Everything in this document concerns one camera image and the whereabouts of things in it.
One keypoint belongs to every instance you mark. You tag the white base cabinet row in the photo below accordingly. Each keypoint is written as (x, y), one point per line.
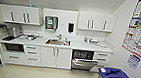
(48, 56)

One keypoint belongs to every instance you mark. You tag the white wall cabinet four doors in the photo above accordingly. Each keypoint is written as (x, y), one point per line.
(20, 14)

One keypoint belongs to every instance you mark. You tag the black soap dispenser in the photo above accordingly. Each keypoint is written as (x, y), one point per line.
(71, 27)

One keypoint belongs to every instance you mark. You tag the steel paper towel dispenser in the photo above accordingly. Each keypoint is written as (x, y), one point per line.
(50, 22)

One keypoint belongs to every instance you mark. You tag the black coffee machine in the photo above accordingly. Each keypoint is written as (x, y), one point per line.
(9, 32)

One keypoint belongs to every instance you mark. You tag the black built-in microwave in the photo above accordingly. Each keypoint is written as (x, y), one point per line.
(14, 47)

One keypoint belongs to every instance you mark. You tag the stainless steel dishwasher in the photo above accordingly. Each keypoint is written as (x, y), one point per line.
(84, 64)

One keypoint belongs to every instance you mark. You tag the white wall cabinet three doors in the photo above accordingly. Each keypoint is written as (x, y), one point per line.
(96, 21)

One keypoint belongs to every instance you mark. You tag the slim bottle on cabinet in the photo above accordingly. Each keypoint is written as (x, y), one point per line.
(30, 3)

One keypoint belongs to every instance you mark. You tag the steel kitchen sink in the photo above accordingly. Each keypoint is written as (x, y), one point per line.
(57, 42)

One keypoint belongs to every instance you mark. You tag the chrome sink faucet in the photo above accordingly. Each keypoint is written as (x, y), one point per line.
(59, 37)

